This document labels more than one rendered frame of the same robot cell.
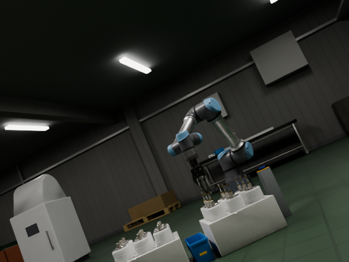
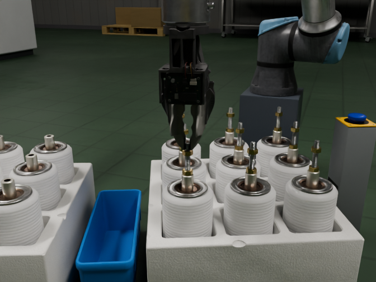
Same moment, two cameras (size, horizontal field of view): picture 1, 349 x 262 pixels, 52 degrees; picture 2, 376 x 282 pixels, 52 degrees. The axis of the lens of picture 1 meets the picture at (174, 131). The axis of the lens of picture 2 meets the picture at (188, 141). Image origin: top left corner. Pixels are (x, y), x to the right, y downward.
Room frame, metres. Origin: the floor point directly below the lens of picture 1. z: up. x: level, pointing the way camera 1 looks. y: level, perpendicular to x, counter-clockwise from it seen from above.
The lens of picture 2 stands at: (1.40, -0.08, 0.58)
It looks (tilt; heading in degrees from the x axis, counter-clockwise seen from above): 20 degrees down; 4
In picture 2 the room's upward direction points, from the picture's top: straight up
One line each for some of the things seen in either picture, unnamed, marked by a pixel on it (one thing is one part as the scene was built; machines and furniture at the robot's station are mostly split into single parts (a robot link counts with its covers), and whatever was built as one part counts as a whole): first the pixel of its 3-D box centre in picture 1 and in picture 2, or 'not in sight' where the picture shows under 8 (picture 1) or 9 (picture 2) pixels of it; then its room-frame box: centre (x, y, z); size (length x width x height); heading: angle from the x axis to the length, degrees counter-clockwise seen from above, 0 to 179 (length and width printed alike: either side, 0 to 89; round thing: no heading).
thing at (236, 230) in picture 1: (239, 223); (235, 226); (2.17, -0.13, 0.09); 0.39 x 0.39 x 0.18; 8
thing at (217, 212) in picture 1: (220, 221); (187, 230); (2.04, -0.03, 0.16); 0.10 x 0.10 x 0.18
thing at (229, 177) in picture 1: (233, 174); (274, 76); (2.66, -0.27, 0.35); 0.15 x 0.15 x 0.10
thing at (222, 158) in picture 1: (227, 159); (279, 38); (2.65, -0.27, 0.47); 0.13 x 0.12 x 0.14; 58
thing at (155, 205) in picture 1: (150, 209); (142, 20); (8.73, 1.29, 0.23); 1.25 x 0.86 x 0.45; 74
